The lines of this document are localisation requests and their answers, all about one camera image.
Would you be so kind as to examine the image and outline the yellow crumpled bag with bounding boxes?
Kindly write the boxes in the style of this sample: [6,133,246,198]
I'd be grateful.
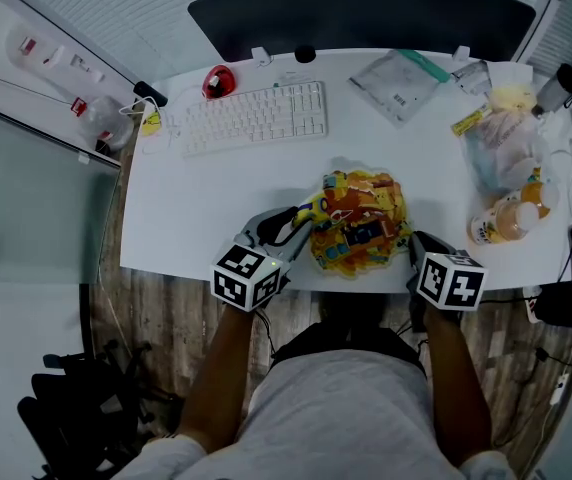
[488,83,538,115]

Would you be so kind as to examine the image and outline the clear plastic bag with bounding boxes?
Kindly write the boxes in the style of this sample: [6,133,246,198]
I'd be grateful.
[450,106,552,197]

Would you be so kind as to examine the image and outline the pale orange juice bottle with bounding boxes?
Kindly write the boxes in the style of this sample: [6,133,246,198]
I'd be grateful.
[467,197,540,247]

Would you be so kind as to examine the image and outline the yellow snack packet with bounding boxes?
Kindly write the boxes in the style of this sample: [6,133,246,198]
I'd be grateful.
[293,169,413,281]

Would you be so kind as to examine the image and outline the clear water jug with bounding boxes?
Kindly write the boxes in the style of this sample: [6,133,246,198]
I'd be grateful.
[70,95,136,152]

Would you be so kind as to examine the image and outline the dark orange juice bottle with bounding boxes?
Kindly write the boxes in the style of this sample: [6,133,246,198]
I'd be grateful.
[520,180,560,220]

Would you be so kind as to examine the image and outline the white crumpled paper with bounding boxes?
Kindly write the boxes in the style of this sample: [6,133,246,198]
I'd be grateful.
[488,61,535,89]

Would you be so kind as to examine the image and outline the person's black shorts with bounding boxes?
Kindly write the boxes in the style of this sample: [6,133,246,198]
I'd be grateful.
[270,320,427,375]

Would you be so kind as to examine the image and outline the red round object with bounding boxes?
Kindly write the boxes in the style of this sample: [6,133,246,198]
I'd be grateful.
[201,64,238,101]

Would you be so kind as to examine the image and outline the small clear packet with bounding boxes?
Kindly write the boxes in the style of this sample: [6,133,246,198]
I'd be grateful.
[450,59,493,97]

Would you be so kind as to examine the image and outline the small yellow figure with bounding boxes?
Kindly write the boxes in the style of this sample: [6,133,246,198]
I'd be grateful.
[140,111,164,137]

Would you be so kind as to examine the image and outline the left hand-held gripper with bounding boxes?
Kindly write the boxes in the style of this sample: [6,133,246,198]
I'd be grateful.
[209,206,316,313]

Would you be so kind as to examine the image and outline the grey zip bag teal strip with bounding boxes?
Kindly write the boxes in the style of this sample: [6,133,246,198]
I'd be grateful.
[348,49,453,130]

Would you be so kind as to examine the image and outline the person's white t-shirt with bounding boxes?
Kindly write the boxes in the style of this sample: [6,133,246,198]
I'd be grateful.
[114,350,518,480]

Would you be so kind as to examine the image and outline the white extension socket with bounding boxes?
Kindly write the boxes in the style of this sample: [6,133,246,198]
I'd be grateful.
[549,372,571,407]

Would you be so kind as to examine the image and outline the black box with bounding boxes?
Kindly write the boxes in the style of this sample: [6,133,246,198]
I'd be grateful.
[535,282,572,328]

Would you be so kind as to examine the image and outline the white keyboard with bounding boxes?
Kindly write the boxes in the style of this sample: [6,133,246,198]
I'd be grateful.
[180,80,330,158]

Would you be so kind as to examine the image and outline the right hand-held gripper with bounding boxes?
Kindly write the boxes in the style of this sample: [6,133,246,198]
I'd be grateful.
[405,231,489,334]

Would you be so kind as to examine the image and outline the dark grey desk divider panel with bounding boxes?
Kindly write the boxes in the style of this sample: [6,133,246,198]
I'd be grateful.
[187,0,538,63]

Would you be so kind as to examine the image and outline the white floor power strip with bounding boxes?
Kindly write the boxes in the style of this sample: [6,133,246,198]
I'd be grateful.
[522,285,544,326]

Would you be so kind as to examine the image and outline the person's left forearm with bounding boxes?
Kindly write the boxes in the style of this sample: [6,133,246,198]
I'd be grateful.
[178,300,258,455]

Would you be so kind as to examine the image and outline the black cylindrical device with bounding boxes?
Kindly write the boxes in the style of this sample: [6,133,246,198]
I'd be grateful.
[133,80,169,109]

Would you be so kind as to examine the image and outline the grey water bottle black lid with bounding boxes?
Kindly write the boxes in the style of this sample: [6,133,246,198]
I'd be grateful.
[531,62,572,118]

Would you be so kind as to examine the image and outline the black office chair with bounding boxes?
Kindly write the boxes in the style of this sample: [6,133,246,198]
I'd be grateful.
[15,340,185,480]

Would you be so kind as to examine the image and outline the plastic water bottle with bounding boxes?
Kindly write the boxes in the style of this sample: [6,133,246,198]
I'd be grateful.
[5,22,108,86]

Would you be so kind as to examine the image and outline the white cable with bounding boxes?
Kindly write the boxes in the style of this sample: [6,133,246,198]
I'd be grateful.
[118,95,188,156]

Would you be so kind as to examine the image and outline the person's right forearm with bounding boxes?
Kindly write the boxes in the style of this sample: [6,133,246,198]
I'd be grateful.
[423,307,494,467]

